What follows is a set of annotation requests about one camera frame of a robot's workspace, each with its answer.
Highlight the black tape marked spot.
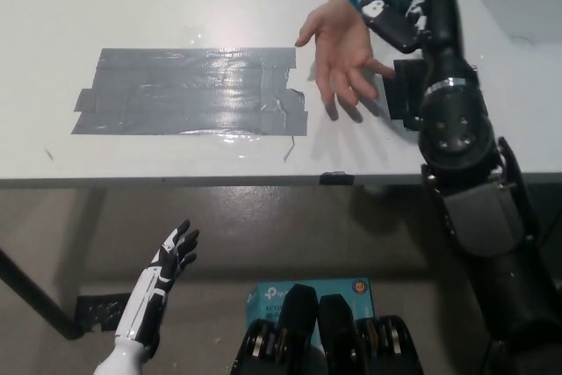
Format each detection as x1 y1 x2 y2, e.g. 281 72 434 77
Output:
380 58 430 132

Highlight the teal router box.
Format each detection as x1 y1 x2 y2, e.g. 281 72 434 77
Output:
244 277 378 322

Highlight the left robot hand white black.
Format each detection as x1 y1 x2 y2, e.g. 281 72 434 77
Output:
113 218 200 357

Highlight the grey duct tape patch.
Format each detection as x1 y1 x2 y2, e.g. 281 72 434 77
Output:
70 47 309 137

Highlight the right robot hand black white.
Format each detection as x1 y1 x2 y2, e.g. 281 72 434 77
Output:
356 0 480 91

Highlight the clear tape strip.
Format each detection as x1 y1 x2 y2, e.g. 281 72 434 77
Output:
43 131 300 165

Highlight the small black tape piece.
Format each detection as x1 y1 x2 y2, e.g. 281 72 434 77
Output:
319 169 356 187

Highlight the person's bare hand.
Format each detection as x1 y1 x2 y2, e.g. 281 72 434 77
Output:
294 0 396 124

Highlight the grey table leg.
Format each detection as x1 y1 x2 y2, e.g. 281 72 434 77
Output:
54 187 109 306

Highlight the black metal table leg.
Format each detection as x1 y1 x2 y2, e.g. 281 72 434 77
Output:
0 245 83 341

